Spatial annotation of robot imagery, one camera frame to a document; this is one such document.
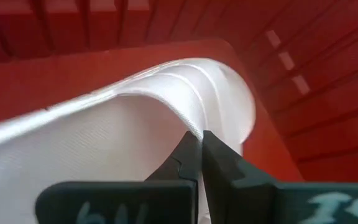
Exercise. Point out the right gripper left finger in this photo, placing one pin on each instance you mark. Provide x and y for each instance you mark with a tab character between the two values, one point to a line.
120	202

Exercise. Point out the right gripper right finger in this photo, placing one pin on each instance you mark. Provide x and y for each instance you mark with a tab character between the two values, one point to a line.
259	202

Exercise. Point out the pink slide sandal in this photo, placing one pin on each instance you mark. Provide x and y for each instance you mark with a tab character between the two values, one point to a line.
104	140

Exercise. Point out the red plastic bin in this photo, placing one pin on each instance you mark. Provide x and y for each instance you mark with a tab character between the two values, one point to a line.
322	109

